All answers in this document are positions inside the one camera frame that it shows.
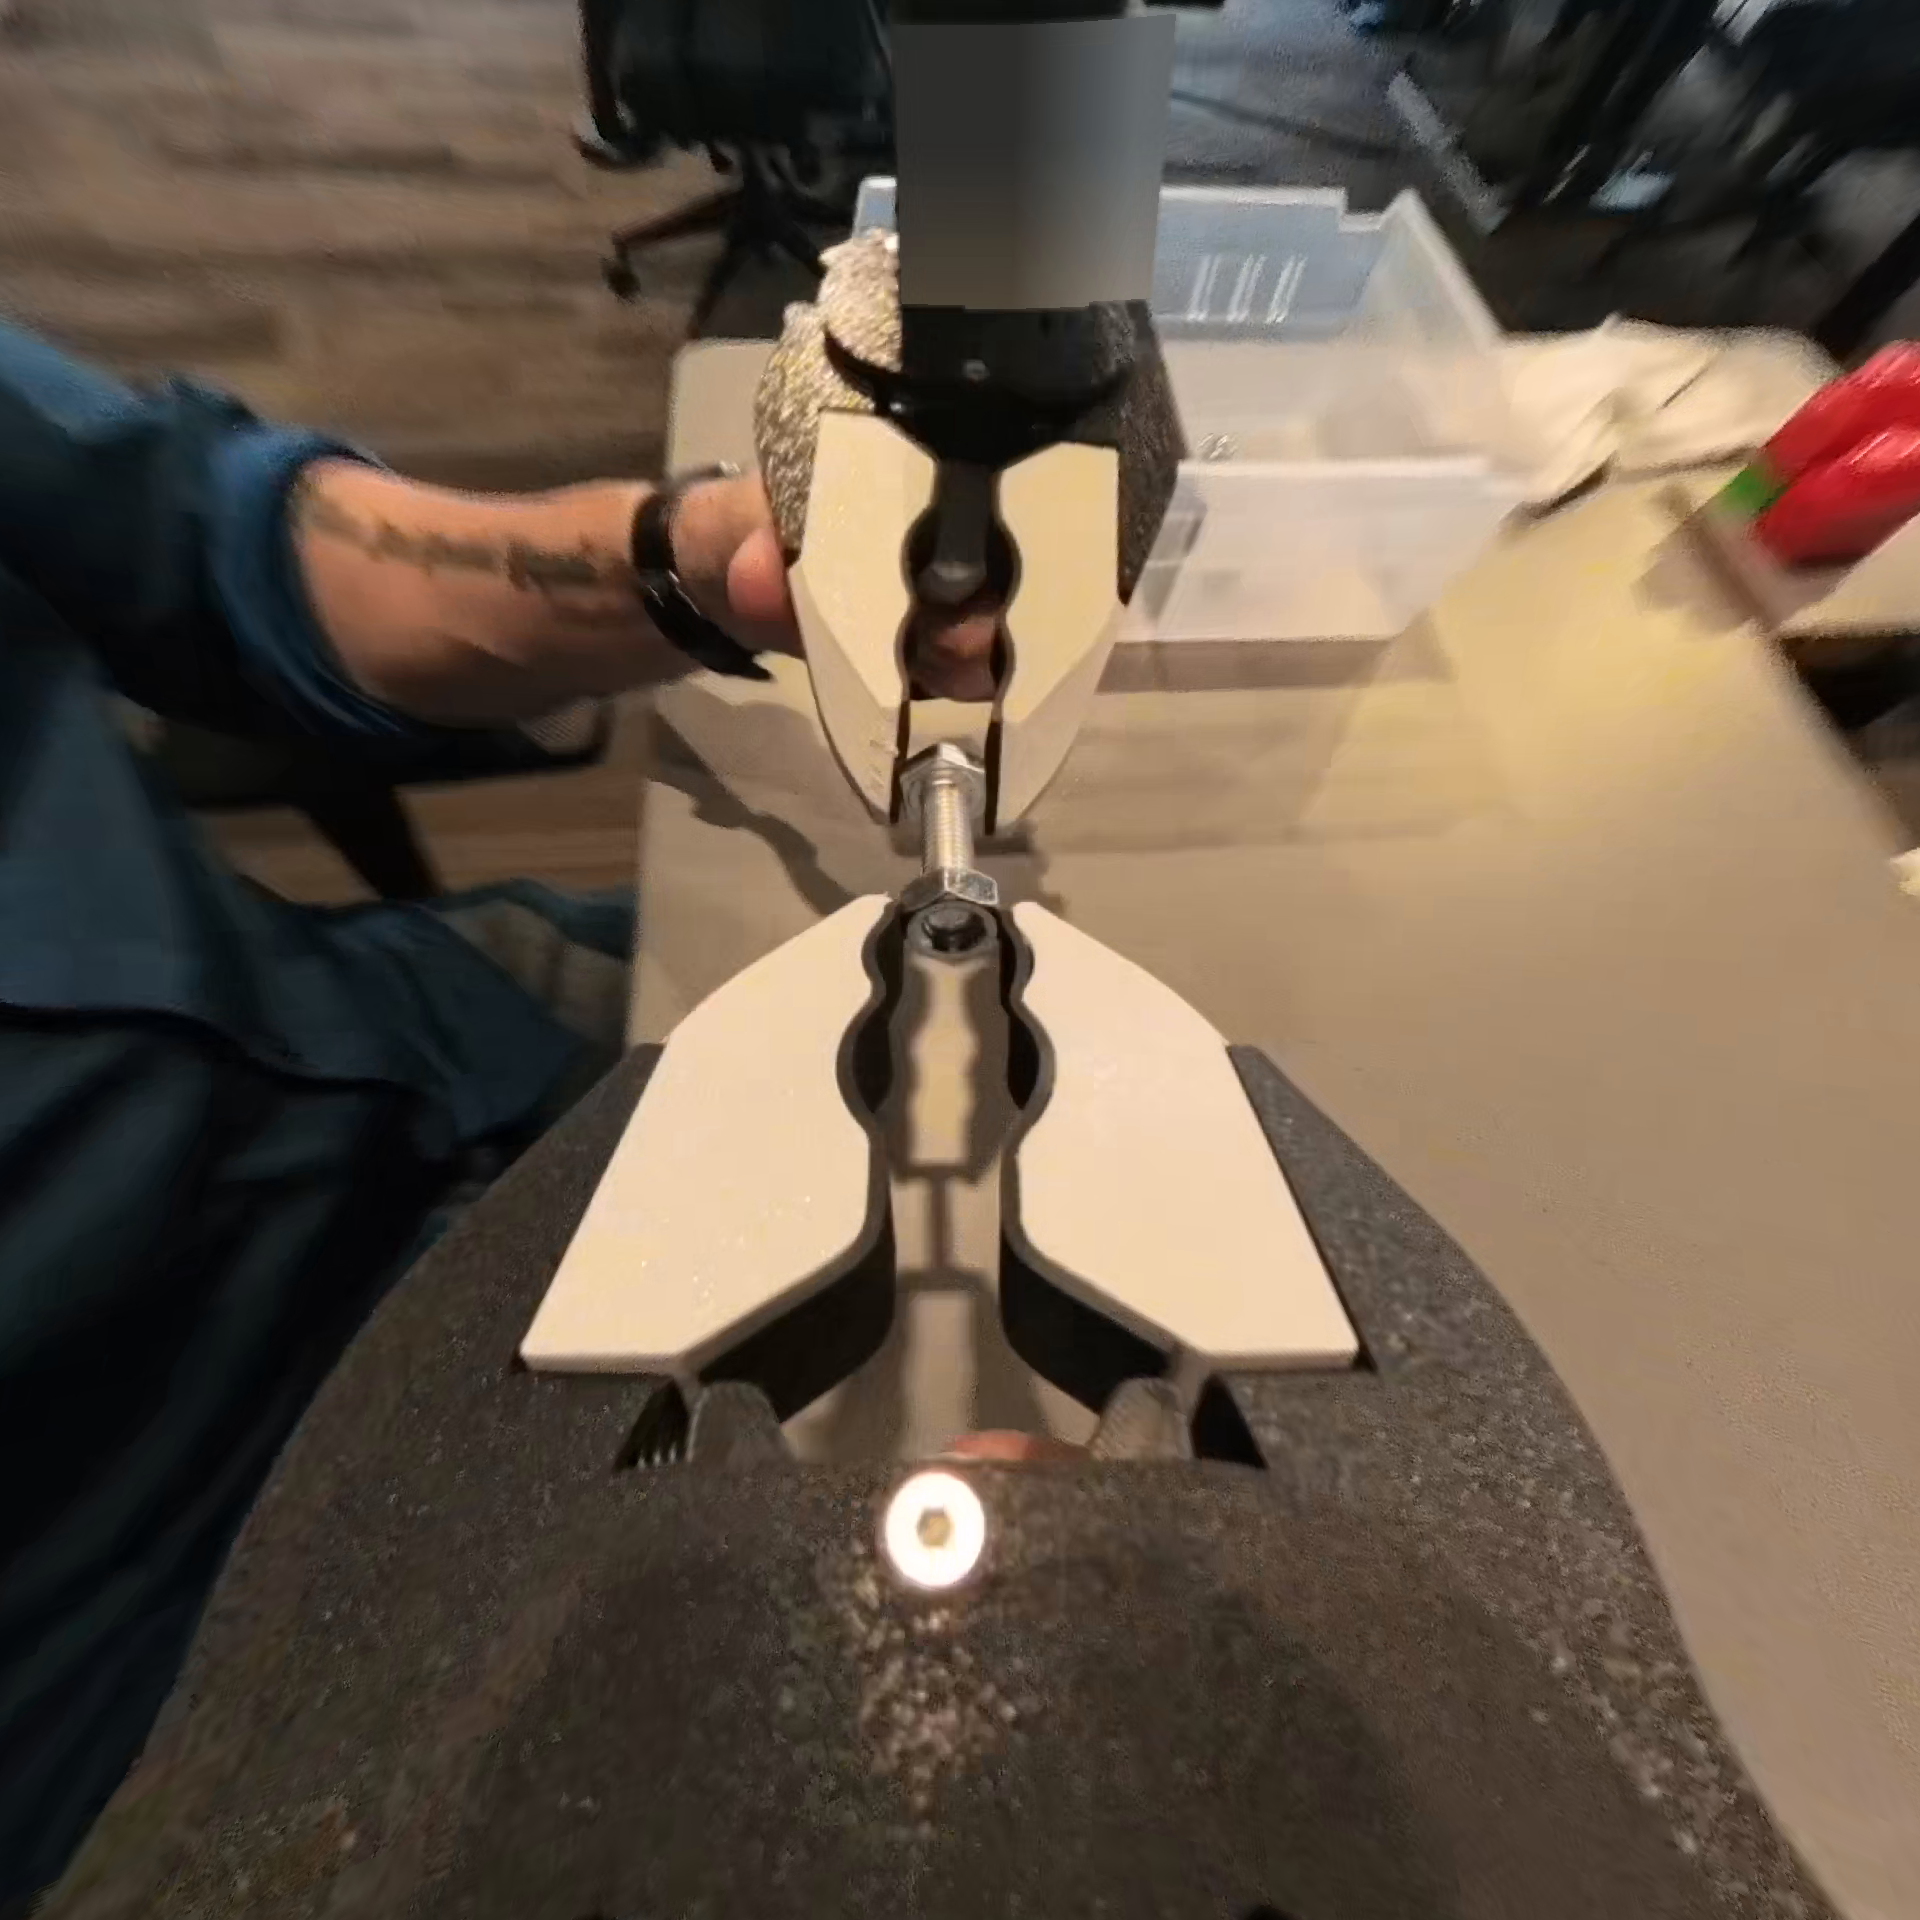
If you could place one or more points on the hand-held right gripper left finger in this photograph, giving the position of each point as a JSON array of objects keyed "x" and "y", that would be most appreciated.
[{"x": 720, "y": 1185}]

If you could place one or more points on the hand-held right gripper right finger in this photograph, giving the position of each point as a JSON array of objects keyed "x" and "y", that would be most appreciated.
[{"x": 1186, "y": 1185}]

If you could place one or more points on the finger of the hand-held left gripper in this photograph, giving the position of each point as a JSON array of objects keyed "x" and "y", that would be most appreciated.
[
  {"x": 1073, "y": 599},
  {"x": 857, "y": 599}
]

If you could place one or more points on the steel hex bolt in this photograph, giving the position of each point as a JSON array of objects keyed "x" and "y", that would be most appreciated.
[{"x": 943, "y": 818}]

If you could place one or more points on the clear divided plastic bin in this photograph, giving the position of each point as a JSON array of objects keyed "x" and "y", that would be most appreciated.
[{"x": 1319, "y": 451}]

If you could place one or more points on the steel hex nut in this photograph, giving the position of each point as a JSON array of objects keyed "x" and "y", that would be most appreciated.
[{"x": 960, "y": 888}]

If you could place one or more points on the person's left forearm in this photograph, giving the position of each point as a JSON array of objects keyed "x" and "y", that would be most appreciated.
[{"x": 480, "y": 599}]

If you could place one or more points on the person's left hand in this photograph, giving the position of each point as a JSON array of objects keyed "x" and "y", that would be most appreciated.
[{"x": 741, "y": 570}]

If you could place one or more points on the black wrist watch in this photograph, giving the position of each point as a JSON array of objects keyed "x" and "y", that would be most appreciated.
[{"x": 668, "y": 586}]

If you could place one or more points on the person's grey jeans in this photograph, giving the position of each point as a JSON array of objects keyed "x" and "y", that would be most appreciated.
[{"x": 557, "y": 961}]

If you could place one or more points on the person's black office chair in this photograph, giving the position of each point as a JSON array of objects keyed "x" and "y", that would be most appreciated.
[{"x": 375, "y": 793}]

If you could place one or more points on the person's blue shirt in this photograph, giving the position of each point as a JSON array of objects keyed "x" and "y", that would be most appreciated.
[{"x": 181, "y": 1050}]

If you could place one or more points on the white cloth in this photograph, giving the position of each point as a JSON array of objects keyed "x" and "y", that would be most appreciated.
[{"x": 1633, "y": 407}]

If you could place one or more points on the green toy block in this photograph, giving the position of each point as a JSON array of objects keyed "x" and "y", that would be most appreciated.
[{"x": 1744, "y": 493}]

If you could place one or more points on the brown thin board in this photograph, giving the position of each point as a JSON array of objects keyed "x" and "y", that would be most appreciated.
[{"x": 1846, "y": 591}]

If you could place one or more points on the red toy block stack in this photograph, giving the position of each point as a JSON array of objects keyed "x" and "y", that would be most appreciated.
[{"x": 1846, "y": 463}]

